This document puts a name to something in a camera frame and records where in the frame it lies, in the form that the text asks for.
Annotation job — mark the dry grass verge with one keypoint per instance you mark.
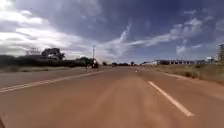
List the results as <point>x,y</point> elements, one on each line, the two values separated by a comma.
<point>30,69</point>

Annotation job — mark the utility pole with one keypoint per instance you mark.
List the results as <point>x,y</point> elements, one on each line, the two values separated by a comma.
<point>93,53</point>

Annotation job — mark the dark vehicle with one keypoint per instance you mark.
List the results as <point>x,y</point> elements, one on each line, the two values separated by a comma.
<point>95,64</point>

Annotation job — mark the double white edge line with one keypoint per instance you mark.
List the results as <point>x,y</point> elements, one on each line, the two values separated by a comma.
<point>43,81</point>

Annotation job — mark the white dashed lane line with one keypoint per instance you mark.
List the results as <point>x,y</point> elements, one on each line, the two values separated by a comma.
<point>170,99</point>

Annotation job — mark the tall multistorey building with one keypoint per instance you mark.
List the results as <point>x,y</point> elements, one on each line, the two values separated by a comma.
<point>221,52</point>

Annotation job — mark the reddish brown asphalt road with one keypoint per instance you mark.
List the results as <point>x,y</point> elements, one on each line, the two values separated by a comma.
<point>110,100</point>

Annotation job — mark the dry grass strip with bushes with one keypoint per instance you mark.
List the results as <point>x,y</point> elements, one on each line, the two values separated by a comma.
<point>200,70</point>

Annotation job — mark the long low building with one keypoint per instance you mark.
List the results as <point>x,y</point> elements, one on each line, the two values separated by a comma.
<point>176,62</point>

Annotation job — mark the row of dark trees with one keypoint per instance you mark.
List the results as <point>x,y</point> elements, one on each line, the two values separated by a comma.
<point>43,61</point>

